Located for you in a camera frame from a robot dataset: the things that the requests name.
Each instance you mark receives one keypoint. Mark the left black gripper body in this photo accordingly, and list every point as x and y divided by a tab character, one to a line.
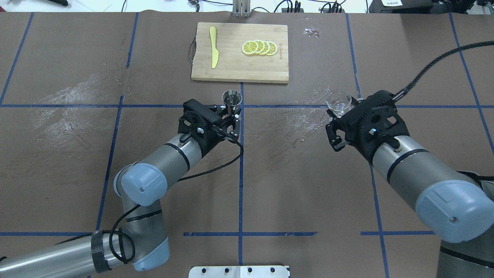
211	139

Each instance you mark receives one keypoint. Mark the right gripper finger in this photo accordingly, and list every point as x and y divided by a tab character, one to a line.
355	102
336	141

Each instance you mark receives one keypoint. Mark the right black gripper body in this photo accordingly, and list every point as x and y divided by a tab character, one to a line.
350	133

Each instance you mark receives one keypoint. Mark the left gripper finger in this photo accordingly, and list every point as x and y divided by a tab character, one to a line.
219	110
236	118

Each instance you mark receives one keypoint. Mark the steel double jigger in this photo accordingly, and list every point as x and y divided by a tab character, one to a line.
232	100

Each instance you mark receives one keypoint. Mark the small glass beaker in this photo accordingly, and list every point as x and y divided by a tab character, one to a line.
339	102

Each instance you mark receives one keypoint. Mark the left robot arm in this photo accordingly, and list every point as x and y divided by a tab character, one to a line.
139	236

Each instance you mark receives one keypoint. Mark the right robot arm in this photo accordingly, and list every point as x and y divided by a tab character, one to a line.
457	206

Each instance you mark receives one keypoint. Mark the bamboo cutting board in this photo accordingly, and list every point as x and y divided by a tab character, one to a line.
233	65

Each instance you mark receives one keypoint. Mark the yellow plastic knife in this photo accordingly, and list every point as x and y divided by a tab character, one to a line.
214	51

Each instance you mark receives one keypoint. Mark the front lemon slice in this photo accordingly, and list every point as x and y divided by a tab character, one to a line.
249	47

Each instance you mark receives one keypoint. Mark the lemon slice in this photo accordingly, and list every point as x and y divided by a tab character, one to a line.
261	46
249	47
273	48
266	48

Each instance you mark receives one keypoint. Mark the back lemon slice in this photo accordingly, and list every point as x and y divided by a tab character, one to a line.
273	48

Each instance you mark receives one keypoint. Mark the black box with label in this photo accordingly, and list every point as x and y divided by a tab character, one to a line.
400	7

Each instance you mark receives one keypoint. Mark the black power strip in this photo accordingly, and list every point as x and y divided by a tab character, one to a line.
328	7

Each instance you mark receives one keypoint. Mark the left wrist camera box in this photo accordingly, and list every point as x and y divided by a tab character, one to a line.
201	116

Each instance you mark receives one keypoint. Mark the metal camera post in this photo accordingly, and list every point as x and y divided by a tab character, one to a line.
241	9

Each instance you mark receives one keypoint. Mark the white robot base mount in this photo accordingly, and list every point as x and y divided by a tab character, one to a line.
253	271

